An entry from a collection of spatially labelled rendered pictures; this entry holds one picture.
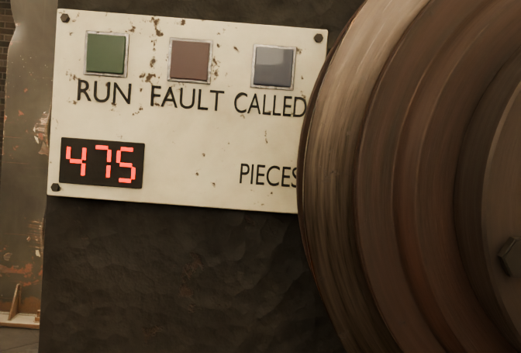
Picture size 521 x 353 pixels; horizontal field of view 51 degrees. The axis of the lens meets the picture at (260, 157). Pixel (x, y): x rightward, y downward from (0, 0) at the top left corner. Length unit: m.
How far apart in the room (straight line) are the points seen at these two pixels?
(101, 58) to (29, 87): 2.64
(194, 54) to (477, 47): 0.26
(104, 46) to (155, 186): 0.14
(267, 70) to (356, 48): 0.14
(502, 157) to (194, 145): 0.29
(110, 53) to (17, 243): 2.76
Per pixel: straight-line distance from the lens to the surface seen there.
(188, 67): 0.52
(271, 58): 0.52
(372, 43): 0.40
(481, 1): 0.41
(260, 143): 0.52
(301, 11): 0.56
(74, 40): 0.56
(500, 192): 0.34
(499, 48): 0.39
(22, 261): 3.27
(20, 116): 3.19
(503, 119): 0.34
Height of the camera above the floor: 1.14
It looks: 3 degrees down
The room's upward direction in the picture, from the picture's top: 4 degrees clockwise
